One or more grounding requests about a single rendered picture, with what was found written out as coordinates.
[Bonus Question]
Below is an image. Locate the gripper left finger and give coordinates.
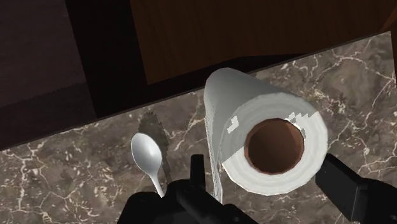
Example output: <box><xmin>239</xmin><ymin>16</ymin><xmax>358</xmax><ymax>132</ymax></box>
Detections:
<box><xmin>118</xmin><ymin>154</ymin><xmax>258</xmax><ymax>224</ymax></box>

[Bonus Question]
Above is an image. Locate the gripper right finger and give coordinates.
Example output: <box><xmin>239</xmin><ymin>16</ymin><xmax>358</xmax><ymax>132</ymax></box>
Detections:
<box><xmin>315</xmin><ymin>153</ymin><xmax>397</xmax><ymax>224</ymax></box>

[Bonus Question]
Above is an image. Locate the white plastic spoon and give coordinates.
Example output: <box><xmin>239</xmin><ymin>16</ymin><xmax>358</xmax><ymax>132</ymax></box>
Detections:
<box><xmin>130</xmin><ymin>132</ymin><xmax>165</xmax><ymax>199</ymax></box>

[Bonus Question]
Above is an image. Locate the white paper towel roll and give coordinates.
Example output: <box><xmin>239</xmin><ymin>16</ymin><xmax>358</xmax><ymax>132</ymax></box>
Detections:
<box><xmin>203</xmin><ymin>67</ymin><xmax>329</xmax><ymax>204</ymax></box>

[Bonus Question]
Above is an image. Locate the brown wooden cabinet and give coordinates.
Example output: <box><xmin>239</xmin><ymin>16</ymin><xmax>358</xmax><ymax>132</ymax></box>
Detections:
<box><xmin>64</xmin><ymin>0</ymin><xmax>397</xmax><ymax>119</ymax></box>

